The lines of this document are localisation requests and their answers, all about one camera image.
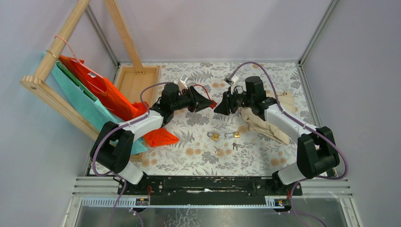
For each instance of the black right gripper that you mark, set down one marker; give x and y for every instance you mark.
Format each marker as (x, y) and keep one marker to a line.
(227, 103)

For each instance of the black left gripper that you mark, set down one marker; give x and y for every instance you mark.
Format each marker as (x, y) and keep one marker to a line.
(197, 102)

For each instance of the red cable lock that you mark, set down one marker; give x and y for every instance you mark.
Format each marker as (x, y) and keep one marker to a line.
(206, 92)

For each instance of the short shackle brass padlock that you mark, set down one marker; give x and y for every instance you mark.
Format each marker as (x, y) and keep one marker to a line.
(213, 135)

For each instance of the long shackle brass padlock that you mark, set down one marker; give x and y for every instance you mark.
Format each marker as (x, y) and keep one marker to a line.
(232, 135)

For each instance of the keys of long padlock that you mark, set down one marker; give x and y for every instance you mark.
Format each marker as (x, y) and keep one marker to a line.
(235, 146)

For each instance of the keys of short padlock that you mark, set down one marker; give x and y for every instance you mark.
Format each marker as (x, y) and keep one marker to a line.
(217, 150)

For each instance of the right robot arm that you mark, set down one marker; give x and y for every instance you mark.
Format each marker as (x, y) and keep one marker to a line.
(315, 152)

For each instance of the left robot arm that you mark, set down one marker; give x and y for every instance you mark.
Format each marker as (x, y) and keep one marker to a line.
(112, 148)

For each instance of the beige folded cloth bag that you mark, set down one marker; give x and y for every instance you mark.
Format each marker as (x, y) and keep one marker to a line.
(256, 124)

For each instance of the wooden tray base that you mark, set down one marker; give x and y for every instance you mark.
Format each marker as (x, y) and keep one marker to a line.
(130, 83)

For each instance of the orange cloth bag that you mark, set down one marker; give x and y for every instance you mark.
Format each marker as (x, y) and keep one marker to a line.
(114, 101)

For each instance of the teal cloth bag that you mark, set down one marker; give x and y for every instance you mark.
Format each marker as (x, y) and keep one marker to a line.
(93, 111)

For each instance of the green bag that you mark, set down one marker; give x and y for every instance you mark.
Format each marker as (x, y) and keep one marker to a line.
(75, 81)

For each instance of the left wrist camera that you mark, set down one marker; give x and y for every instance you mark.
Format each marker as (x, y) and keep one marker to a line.
(182, 83)

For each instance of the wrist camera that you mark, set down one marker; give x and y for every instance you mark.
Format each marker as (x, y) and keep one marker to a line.
(232, 81)
(182, 83)

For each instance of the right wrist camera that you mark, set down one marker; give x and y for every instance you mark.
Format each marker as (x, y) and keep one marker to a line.
(232, 81)

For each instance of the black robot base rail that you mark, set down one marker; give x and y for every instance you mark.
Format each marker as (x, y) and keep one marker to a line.
(167, 190)

